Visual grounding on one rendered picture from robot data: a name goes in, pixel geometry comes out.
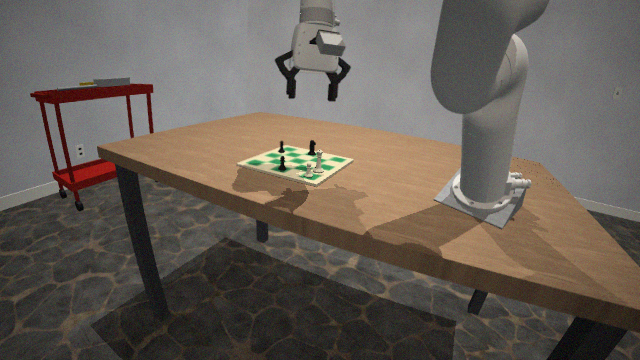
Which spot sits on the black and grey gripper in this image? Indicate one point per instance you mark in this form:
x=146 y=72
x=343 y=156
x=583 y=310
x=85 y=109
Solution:
x=307 y=56

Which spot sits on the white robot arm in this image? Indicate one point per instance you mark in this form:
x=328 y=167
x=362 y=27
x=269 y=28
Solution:
x=471 y=66

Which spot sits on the green and cream chessboard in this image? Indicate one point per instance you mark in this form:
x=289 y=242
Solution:
x=296 y=160

